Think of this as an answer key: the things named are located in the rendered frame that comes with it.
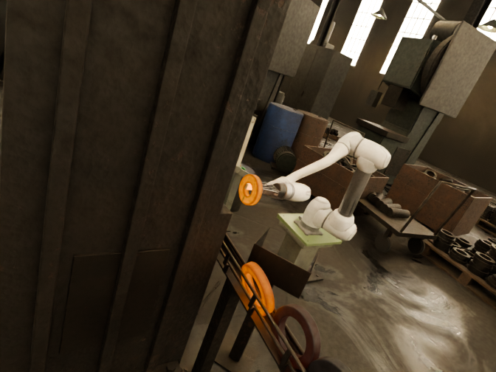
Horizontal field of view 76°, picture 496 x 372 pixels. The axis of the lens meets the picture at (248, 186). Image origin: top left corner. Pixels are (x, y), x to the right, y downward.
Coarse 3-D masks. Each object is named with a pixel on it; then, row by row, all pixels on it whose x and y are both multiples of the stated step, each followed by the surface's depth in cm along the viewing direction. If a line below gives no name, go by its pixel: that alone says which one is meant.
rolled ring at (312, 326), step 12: (276, 312) 104; (288, 312) 100; (300, 312) 96; (300, 324) 96; (312, 324) 94; (276, 336) 104; (312, 336) 92; (312, 348) 92; (300, 360) 95; (312, 360) 92
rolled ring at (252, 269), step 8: (248, 264) 110; (256, 264) 109; (248, 272) 111; (256, 272) 106; (256, 280) 106; (264, 280) 104; (248, 288) 117; (264, 288) 103; (264, 296) 103; (272, 296) 104; (256, 304) 113; (264, 304) 105; (272, 304) 105; (264, 312) 106
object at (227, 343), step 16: (256, 256) 136; (272, 256) 133; (272, 272) 135; (288, 272) 132; (304, 272) 129; (288, 288) 134; (240, 336) 159; (224, 352) 167; (240, 352) 162; (256, 352) 173; (224, 368) 159; (240, 368) 161
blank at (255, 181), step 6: (252, 174) 158; (246, 180) 160; (252, 180) 155; (258, 180) 154; (240, 186) 163; (252, 186) 155; (258, 186) 153; (240, 192) 163; (246, 192) 161; (252, 192) 155; (258, 192) 152; (240, 198) 162; (246, 198) 158; (252, 198) 154; (258, 198) 154; (246, 204) 158; (252, 204) 157
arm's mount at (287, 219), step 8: (280, 216) 250; (288, 216) 255; (296, 216) 260; (288, 224) 243; (296, 224) 247; (296, 232) 235; (304, 240) 229; (312, 240) 234; (320, 240) 238; (328, 240) 242; (336, 240) 246
